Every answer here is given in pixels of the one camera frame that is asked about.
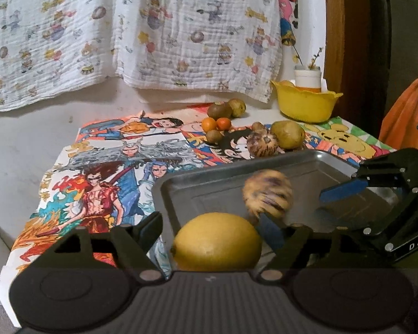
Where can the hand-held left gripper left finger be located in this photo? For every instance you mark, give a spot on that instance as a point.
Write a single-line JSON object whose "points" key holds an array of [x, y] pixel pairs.
{"points": [[149, 229]]}

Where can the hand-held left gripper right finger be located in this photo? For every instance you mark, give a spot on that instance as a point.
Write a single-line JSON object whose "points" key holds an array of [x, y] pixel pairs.
{"points": [[270, 233]]}

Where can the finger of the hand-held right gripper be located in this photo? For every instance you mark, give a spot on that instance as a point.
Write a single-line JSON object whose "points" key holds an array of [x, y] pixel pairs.
{"points": [[345, 188], [400, 208]]}

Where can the striped tan melon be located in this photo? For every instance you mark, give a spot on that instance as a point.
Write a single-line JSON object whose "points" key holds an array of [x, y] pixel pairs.
{"points": [[263, 143], [267, 193]]}

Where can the large yellow lemon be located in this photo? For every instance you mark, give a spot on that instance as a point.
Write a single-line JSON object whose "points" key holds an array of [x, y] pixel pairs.
{"points": [[216, 240]]}

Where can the metal baking tray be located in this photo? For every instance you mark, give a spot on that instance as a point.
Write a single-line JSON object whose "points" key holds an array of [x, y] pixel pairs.
{"points": [[209, 195]]}

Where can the small yellowish green fruit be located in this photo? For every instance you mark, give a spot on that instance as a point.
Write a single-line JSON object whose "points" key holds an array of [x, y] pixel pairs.
{"points": [[237, 107]]}

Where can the yellow bear cartoon poster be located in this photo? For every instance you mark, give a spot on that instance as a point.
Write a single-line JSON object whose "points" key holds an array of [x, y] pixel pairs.
{"points": [[341, 139]]}

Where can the yellow plastic bowl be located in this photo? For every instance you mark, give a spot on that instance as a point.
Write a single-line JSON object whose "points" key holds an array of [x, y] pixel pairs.
{"points": [[304, 106]]}

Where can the spiky black hair cartoon poster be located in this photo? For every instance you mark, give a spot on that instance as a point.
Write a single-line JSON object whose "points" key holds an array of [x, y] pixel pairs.
{"points": [[230, 146]]}

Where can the orange cloth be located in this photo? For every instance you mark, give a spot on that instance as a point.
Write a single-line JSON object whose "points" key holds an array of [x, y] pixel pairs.
{"points": [[409, 108]]}

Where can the orange-clad figures cartoon poster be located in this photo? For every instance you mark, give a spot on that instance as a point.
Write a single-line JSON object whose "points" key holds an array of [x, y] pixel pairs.
{"points": [[132, 127]]}

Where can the small tan fruit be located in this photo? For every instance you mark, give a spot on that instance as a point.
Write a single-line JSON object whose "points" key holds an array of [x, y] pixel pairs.
{"points": [[257, 126]]}

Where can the small brown kiwi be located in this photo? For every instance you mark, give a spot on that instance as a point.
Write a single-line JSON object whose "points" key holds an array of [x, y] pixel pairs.
{"points": [[214, 135]]}

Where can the white cup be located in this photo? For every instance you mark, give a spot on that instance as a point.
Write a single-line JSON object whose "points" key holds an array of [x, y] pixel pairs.
{"points": [[307, 76]]}

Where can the small orange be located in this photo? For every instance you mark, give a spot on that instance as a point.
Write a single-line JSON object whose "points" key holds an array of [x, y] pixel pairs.
{"points": [[224, 123], [209, 124]]}

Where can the pale orange fruit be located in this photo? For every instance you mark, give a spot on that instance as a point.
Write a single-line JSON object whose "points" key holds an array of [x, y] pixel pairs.
{"points": [[287, 84]]}

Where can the large brown kiwi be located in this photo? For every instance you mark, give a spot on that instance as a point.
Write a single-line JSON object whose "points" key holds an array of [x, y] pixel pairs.
{"points": [[218, 110]]}

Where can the printed white muslin cloth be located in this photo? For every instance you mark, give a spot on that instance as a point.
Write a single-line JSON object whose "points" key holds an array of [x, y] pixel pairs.
{"points": [[202, 34], [48, 41]]}

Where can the wooden door frame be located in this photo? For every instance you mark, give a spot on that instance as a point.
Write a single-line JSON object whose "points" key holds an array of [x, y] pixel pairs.
{"points": [[355, 48]]}

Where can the colourful wall poster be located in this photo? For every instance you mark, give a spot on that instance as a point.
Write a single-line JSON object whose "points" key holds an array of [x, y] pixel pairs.
{"points": [[287, 10]]}

